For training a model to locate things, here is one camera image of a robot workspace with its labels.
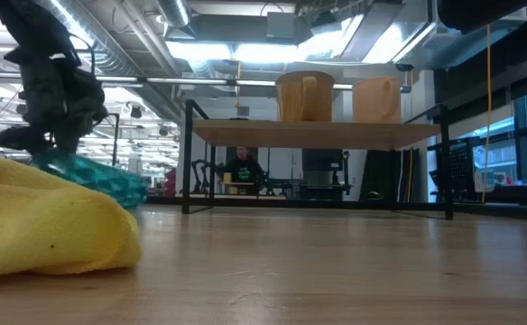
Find black metal rig frame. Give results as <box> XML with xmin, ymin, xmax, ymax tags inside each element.
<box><xmin>143</xmin><ymin>193</ymin><xmax>527</xmax><ymax>222</ymax></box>

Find wooden shelf with black legs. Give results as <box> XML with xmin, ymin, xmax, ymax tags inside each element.
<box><xmin>180</xmin><ymin>98</ymin><xmax>455</xmax><ymax>221</ymax></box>

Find yellow microfibre cloth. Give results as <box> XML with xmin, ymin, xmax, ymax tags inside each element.
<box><xmin>0</xmin><ymin>155</ymin><xmax>143</xmax><ymax>282</ymax></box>

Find silver ceiling duct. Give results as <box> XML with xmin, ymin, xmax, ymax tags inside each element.
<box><xmin>154</xmin><ymin>0</ymin><xmax>192</xmax><ymax>29</ymax></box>

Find black perforated cart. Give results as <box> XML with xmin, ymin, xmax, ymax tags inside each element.
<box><xmin>427</xmin><ymin>137</ymin><xmax>477</xmax><ymax>204</ymax></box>

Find grey ceiling box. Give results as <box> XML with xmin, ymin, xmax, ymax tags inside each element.
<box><xmin>266</xmin><ymin>11</ymin><xmax>297</xmax><ymax>40</ymax></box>

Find peach ceramic mug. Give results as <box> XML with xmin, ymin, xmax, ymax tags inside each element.
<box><xmin>351</xmin><ymin>76</ymin><xmax>402</xmax><ymax>125</ymax></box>

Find amber glass mug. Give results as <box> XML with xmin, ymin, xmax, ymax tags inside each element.
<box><xmin>274</xmin><ymin>70</ymin><xmax>337</xmax><ymax>123</ymax></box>

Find person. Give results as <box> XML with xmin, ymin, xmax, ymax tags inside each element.
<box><xmin>220</xmin><ymin>145</ymin><xmax>265</xmax><ymax>196</ymax></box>

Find teal faceted plastic tumbler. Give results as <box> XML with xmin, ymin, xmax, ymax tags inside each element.
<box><xmin>31</xmin><ymin>148</ymin><xmax>150</xmax><ymax>209</ymax></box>

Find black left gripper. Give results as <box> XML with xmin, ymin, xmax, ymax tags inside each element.
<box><xmin>0</xmin><ymin>43</ymin><xmax>110</xmax><ymax>155</ymax></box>

